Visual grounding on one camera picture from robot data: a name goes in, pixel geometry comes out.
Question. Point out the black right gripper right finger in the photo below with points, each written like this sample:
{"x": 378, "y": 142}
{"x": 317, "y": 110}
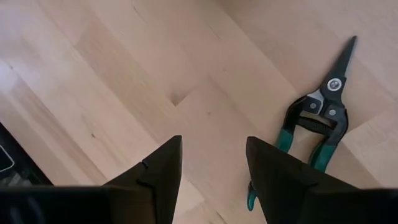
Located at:
{"x": 280, "y": 186}

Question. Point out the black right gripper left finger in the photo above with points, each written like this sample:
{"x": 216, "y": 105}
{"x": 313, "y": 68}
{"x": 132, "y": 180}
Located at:
{"x": 161, "y": 174}

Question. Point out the black aluminium table frame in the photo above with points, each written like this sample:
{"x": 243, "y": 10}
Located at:
{"x": 18, "y": 165}

